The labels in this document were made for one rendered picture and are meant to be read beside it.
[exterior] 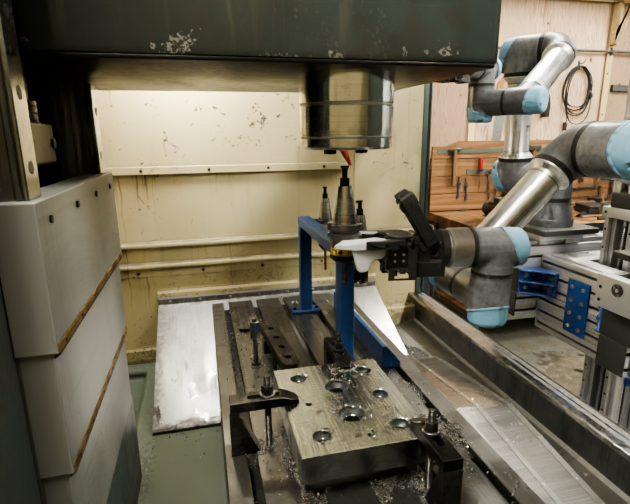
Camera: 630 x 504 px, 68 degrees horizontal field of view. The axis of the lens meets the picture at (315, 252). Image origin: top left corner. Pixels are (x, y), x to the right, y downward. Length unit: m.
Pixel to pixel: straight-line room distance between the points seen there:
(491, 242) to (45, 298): 0.70
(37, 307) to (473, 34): 0.69
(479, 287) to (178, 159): 1.22
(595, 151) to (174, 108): 1.32
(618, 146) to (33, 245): 0.96
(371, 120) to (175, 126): 1.13
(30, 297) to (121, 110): 1.27
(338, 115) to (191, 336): 1.20
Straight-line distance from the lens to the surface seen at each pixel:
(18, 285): 0.61
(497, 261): 0.91
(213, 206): 1.81
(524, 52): 1.82
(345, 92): 0.75
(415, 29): 0.75
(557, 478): 1.30
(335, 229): 0.82
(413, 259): 0.85
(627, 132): 1.05
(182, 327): 1.81
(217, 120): 1.79
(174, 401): 1.61
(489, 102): 1.49
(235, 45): 0.68
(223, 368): 1.26
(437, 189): 3.81
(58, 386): 0.65
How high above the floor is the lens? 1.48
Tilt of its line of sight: 14 degrees down
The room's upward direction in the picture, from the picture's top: 1 degrees counter-clockwise
